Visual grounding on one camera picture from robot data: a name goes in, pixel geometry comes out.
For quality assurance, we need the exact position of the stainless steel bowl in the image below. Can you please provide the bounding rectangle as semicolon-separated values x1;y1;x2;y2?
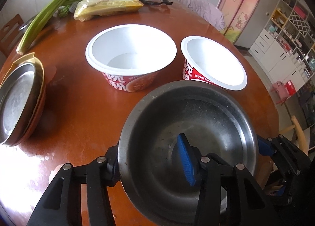
118;81;258;225

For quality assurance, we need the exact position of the small white paper bowl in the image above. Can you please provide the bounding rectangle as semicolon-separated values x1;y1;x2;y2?
181;36;247;91

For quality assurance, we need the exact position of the large white paper bowl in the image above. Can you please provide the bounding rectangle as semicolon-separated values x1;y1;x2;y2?
85;24;177;93

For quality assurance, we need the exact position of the light wooden chair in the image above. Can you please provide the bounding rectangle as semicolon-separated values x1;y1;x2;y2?
279;115;309;155

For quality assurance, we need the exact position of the pink kids stool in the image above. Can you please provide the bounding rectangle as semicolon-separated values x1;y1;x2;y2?
271;81;290;105

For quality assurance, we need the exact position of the red plastic stool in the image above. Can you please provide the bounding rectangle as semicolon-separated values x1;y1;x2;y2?
284;80;296;96

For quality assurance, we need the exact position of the white shelf cabinet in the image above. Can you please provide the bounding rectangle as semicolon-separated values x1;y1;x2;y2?
249;0;314;90

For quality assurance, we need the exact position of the lilac cloth on chair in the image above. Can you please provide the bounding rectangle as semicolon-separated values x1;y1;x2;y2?
176;0;225;31

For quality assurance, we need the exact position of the brown wooden chair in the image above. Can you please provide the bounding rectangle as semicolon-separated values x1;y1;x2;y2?
0;14;23;58

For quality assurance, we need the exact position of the long celery bunch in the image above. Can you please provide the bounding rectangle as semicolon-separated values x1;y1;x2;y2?
16;0;66;55

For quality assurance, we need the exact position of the bag of yellow noodles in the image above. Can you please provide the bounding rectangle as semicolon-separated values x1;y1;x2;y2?
74;0;144;22

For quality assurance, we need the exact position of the black folding bracket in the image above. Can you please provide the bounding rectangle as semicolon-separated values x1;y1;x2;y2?
140;0;173;6

